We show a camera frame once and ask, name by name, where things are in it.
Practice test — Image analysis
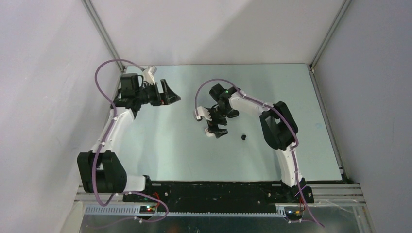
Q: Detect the left controller board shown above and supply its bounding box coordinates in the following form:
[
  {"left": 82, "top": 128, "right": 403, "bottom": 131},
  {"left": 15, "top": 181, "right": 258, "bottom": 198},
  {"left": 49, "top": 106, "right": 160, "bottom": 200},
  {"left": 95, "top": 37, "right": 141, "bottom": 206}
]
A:
[{"left": 139, "top": 205, "right": 157, "bottom": 214}]

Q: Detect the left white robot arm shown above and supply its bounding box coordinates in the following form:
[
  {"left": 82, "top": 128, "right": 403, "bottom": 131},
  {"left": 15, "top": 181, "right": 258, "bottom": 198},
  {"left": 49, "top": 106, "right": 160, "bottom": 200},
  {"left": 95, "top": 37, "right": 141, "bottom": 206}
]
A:
[{"left": 77, "top": 71, "right": 181, "bottom": 202}]

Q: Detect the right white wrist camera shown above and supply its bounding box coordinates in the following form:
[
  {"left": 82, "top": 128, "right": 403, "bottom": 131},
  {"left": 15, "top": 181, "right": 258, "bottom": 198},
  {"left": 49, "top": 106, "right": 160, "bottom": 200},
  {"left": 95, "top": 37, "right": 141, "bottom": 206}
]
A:
[{"left": 193, "top": 106, "right": 212, "bottom": 121}]

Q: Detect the aluminium frame rail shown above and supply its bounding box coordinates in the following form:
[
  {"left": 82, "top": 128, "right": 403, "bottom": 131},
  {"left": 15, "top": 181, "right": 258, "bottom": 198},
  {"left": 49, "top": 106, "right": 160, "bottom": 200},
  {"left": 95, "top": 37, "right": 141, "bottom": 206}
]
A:
[{"left": 73, "top": 184, "right": 366, "bottom": 207}]

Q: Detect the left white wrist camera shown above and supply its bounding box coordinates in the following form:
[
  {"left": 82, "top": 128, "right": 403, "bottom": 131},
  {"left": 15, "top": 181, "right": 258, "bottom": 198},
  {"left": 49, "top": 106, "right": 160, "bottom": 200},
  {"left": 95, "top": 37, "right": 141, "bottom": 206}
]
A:
[{"left": 142, "top": 66, "right": 157, "bottom": 85}]

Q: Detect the right controller board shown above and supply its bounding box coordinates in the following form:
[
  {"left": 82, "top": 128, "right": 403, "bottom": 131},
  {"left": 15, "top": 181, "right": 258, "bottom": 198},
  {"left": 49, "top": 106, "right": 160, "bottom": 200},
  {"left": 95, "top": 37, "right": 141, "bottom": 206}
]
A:
[{"left": 285, "top": 210, "right": 303, "bottom": 217}]

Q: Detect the grey slotted cable duct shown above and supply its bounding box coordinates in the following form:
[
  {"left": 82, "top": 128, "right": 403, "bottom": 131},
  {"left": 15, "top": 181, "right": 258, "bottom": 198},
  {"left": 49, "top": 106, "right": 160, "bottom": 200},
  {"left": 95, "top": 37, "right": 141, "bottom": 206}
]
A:
[{"left": 84, "top": 205, "right": 287, "bottom": 217}]

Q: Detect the white earbud charging case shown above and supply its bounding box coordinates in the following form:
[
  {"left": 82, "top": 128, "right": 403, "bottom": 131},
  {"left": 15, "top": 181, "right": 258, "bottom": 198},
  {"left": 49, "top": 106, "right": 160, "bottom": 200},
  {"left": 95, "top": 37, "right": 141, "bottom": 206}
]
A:
[{"left": 205, "top": 128, "right": 215, "bottom": 137}]

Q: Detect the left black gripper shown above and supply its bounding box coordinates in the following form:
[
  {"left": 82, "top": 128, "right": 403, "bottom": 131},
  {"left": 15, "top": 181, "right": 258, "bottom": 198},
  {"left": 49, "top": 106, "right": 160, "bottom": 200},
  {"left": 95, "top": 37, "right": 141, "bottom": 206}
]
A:
[{"left": 135, "top": 79, "right": 180, "bottom": 107}]

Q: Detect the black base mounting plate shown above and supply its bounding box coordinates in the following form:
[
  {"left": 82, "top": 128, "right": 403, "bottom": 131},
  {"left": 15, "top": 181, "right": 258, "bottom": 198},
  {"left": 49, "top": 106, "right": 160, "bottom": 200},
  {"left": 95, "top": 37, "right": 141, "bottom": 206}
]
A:
[{"left": 142, "top": 181, "right": 314, "bottom": 214}]

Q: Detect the controller board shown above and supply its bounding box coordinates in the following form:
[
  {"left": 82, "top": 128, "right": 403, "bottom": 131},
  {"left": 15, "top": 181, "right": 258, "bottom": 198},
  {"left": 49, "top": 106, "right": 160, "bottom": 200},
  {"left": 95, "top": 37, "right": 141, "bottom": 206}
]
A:
[
  {"left": 285, "top": 210, "right": 303, "bottom": 217},
  {"left": 139, "top": 205, "right": 157, "bottom": 214}
]

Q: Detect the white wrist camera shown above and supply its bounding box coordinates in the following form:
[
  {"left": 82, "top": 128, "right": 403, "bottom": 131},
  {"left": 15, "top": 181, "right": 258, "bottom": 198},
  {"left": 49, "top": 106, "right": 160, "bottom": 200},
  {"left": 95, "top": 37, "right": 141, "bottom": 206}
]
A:
[
  {"left": 142, "top": 66, "right": 157, "bottom": 85},
  {"left": 193, "top": 106, "right": 212, "bottom": 121}
]

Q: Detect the black earbud charging case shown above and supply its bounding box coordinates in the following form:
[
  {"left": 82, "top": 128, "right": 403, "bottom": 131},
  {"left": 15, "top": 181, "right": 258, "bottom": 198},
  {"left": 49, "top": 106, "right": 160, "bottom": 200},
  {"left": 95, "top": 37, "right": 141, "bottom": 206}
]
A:
[{"left": 226, "top": 110, "right": 240, "bottom": 118}]

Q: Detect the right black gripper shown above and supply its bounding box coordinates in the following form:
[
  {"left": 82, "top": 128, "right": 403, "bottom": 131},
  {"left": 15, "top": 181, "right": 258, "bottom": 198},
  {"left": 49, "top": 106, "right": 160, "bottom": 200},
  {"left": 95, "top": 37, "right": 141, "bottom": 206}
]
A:
[{"left": 204, "top": 105, "right": 231, "bottom": 138}]

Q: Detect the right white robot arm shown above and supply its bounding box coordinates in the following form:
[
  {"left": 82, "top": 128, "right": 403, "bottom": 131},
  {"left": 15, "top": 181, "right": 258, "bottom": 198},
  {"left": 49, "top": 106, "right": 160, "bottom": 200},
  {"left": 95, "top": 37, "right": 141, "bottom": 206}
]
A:
[{"left": 196, "top": 84, "right": 302, "bottom": 203}]

